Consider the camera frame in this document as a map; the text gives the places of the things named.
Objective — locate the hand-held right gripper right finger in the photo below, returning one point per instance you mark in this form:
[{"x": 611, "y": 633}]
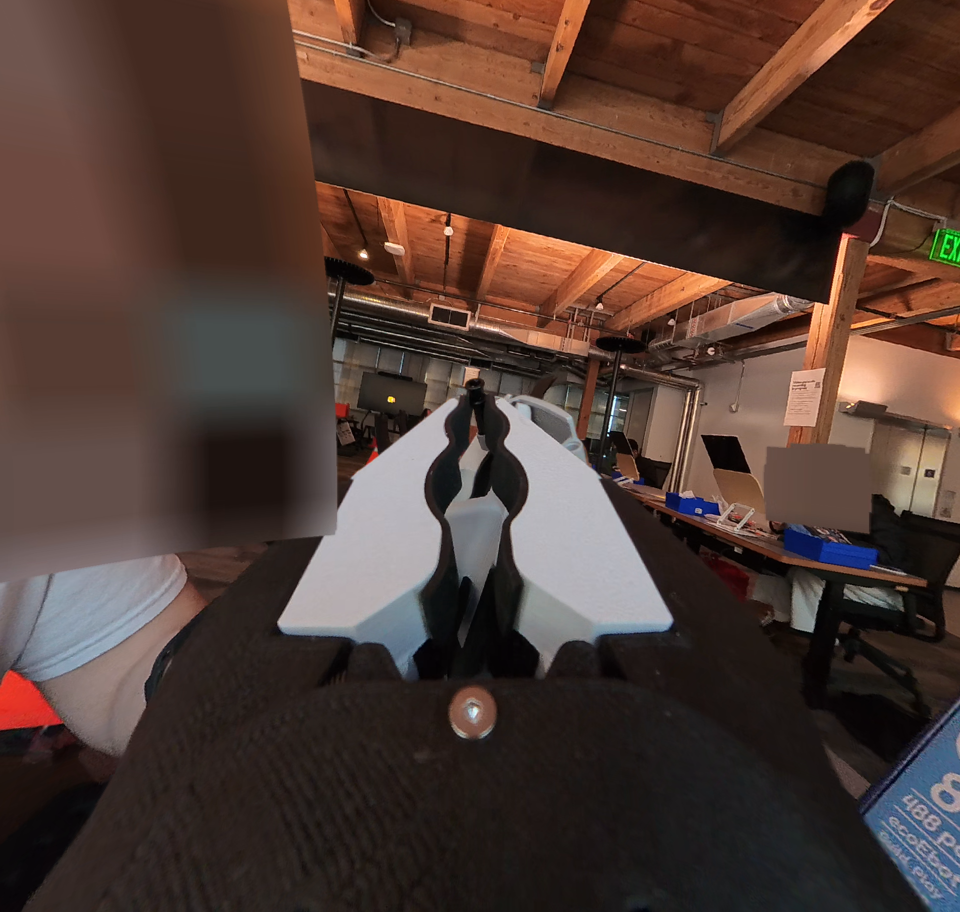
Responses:
[{"x": 585, "y": 552}]

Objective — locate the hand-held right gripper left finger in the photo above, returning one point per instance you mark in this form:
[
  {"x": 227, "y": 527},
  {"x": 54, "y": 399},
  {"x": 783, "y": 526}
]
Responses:
[{"x": 360, "y": 552}]

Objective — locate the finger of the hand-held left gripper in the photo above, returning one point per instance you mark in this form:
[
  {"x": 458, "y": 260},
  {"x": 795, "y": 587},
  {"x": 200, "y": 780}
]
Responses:
[{"x": 472, "y": 537}]

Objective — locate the grey panel part with tab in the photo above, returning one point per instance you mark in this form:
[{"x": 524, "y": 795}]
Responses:
[{"x": 540, "y": 421}]

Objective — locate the small black pin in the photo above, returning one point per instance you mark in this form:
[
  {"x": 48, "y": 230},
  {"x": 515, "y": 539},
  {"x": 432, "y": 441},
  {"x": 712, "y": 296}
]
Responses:
[{"x": 477, "y": 398}]

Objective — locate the person's left forearm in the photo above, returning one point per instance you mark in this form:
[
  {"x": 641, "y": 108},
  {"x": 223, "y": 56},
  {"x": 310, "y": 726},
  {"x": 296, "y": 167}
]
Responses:
[{"x": 105, "y": 687}]

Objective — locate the long wooden office desk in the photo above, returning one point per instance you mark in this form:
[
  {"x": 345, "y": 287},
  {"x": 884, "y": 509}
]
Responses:
[{"x": 750, "y": 533}]

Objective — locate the small blue plastic bin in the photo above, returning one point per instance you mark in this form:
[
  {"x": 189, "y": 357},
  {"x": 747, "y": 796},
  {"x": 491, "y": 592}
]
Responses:
[{"x": 691, "y": 505}]

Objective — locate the curved board with black top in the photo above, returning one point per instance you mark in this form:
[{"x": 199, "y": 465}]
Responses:
[{"x": 739, "y": 473}]

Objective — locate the black pole stand with disc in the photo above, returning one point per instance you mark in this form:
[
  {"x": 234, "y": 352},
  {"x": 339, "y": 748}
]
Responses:
[
  {"x": 345, "y": 271},
  {"x": 616, "y": 372}
]

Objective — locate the black wristband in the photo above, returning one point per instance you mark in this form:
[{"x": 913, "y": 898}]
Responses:
[{"x": 169, "y": 661}]

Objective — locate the white ceiling vent grille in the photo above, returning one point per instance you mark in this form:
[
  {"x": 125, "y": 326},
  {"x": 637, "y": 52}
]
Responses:
[{"x": 450, "y": 316}]

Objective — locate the large blue plastic bin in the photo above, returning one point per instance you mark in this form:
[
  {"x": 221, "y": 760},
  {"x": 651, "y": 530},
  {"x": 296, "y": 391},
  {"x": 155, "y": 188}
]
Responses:
[{"x": 829, "y": 546}]

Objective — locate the white paper notice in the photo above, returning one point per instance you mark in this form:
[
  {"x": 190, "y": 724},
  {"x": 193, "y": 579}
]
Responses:
[{"x": 804, "y": 396}]

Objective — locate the person's white shirt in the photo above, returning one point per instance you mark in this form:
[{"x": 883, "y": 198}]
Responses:
[{"x": 90, "y": 605}]

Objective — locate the black office chair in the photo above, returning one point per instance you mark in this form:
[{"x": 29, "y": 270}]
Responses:
[{"x": 930, "y": 575}]

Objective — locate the orange object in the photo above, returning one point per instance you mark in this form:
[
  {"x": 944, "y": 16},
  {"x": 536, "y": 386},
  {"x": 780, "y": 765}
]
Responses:
[{"x": 22, "y": 702}]

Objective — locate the blue robot kit box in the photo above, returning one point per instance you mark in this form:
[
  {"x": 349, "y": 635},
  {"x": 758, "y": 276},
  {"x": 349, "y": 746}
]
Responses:
[{"x": 922, "y": 814}]

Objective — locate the black ceiling lamp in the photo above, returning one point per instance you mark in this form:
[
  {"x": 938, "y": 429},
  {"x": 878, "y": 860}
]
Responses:
[{"x": 847, "y": 189}]

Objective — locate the green exit sign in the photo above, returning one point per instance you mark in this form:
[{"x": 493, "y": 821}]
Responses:
[{"x": 946, "y": 246}]

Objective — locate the black wall monitor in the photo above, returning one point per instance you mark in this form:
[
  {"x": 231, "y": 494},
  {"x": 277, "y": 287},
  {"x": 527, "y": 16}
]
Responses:
[{"x": 391, "y": 391}]

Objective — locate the silver air duct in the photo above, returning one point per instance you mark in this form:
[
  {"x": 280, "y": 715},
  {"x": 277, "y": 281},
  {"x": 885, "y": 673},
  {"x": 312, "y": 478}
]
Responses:
[{"x": 735, "y": 320}]

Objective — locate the grey wall lamp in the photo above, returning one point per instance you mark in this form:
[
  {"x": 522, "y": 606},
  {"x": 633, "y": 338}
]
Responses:
[{"x": 862, "y": 410}]

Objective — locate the wooden support post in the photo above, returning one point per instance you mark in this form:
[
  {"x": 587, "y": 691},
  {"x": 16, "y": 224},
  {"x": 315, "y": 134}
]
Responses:
[{"x": 832, "y": 327}]

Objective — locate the black overhead frame bar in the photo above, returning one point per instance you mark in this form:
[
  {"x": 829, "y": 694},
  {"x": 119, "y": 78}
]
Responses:
[{"x": 600, "y": 200}]

